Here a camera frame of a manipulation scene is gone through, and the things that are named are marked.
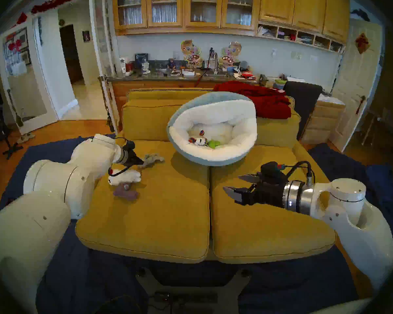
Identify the wooden drawer cabinet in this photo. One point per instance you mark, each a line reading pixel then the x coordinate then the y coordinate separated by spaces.
pixel 321 123

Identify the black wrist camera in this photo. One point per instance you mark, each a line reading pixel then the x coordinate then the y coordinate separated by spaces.
pixel 129 146
pixel 271 171

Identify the red diamond door ornament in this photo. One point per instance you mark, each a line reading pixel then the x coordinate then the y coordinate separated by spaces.
pixel 362 43

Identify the dark office chair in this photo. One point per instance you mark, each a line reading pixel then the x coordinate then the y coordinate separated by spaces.
pixel 303 100

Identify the granite kitchen counter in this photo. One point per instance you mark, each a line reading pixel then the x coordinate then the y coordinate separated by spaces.
pixel 157 76

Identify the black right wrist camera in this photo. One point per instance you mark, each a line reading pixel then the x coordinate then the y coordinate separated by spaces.
pixel 271 171

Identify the cartoon child paper decoration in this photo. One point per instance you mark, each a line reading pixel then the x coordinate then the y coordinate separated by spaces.
pixel 190 51
pixel 231 51

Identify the white panel door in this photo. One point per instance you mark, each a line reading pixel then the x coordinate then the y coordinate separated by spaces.
pixel 353 81

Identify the yellow fabric sofa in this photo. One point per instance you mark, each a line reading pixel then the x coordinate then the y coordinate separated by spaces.
pixel 170 231

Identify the white tube bottle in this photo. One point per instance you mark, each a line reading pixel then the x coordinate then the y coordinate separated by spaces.
pixel 122 65

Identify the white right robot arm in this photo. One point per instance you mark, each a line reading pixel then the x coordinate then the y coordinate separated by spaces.
pixel 363 235

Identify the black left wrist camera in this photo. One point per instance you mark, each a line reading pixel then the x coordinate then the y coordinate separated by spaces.
pixel 129 146

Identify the black tripod stand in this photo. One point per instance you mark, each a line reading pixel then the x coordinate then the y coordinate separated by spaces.
pixel 6 146

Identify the crumpled blue cloth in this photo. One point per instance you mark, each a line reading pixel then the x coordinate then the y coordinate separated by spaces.
pixel 380 172

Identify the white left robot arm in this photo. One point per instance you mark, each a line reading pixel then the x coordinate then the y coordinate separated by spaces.
pixel 52 192

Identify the chrome kitchen faucet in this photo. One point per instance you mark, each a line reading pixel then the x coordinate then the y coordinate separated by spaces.
pixel 215 63

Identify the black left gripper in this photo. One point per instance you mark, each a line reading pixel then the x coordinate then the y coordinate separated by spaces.
pixel 132 158

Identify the white framed glass door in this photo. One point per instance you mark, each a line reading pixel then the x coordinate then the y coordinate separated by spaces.
pixel 47 71
pixel 93 38

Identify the white plush dog red hat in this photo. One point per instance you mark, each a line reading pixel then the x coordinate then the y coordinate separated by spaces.
pixel 131 177

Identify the navy blue floor blanket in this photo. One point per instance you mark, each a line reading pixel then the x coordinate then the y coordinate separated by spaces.
pixel 85 284

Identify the blue white plush dog bed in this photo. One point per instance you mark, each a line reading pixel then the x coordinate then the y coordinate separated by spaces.
pixel 235 120

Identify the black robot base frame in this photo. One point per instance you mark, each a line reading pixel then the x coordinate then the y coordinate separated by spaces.
pixel 193 297

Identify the white llama plush rainbow trim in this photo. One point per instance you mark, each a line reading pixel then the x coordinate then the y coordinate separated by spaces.
pixel 199 140

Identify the grey green plush toy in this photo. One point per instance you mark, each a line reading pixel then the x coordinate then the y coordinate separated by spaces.
pixel 154 159

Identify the wooden wall cabinets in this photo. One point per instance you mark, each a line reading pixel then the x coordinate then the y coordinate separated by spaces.
pixel 278 6

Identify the red tinsel garland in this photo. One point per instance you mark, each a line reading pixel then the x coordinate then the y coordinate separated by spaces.
pixel 55 2

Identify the green cactus plush toy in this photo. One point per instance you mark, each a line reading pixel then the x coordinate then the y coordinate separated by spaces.
pixel 214 144

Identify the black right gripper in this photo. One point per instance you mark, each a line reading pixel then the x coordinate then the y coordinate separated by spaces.
pixel 268 192

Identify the red blanket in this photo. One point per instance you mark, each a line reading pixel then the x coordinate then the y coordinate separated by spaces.
pixel 268 104

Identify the beige slipper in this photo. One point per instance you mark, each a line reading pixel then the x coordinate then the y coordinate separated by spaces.
pixel 22 140
pixel 30 135

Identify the purple plush toy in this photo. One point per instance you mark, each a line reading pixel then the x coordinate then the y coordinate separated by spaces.
pixel 126 193

